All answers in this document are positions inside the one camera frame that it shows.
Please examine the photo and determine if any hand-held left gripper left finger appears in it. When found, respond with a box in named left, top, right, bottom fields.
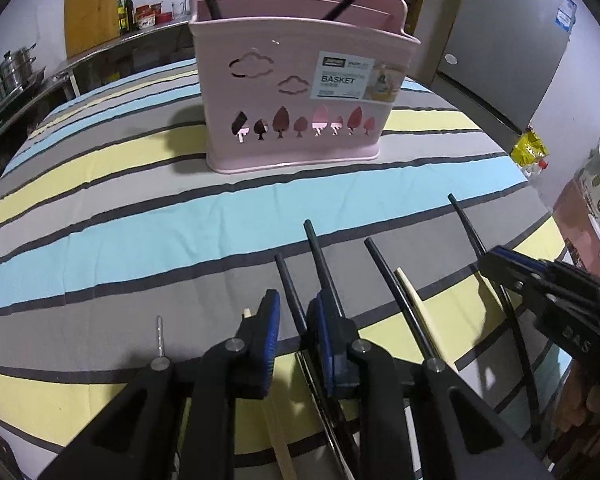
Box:
left=37, top=289, right=282, bottom=480

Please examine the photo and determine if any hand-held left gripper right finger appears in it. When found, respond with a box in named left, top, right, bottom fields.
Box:
left=307, top=292, right=551, bottom=480

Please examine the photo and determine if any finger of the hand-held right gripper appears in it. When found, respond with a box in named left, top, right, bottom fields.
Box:
left=480, top=251, right=540, bottom=306
left=495, top=245, right=581, bottom=281

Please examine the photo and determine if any wooden chopstick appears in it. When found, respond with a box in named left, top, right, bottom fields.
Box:
left=394, top=268, right=451, bottom=373
left=241, top=309, right=298, bottom=480

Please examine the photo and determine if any pink plastic utensil basket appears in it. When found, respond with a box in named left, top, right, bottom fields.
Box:
left=189, top=0, right=422, bottom=176

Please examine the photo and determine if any person's right hand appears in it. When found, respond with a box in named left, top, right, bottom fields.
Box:
left=555, top=357, right=600, bottom=443

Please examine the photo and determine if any yellow snack bag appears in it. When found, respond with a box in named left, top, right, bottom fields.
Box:
left=510, top=127, right=551, bottom=173

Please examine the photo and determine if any striped tablecloth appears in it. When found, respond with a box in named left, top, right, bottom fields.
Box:
left=0, top=57, right=576, bottom=480

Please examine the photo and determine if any grey refrigerator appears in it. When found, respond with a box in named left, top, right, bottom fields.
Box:
left=432, top=0, right=578, bottom=136

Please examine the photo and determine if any stainless steel work table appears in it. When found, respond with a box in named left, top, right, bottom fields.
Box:
left=55, top=15, right=196, bottom=98

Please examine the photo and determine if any low metal side table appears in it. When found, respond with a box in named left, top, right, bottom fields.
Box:
left=0, top=75, right=76, bottom=206

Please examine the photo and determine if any black induction cooker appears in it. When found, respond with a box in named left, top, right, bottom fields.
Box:
left=0, top=72, right=48, bottom=126

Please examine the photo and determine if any stainless steel steamer pot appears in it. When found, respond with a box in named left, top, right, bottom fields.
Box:
left=0, top=45, right=38, bottom=101

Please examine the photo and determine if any wooden cutting board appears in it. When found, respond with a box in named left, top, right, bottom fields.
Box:
left=64, top=0, right=120, bottom=59

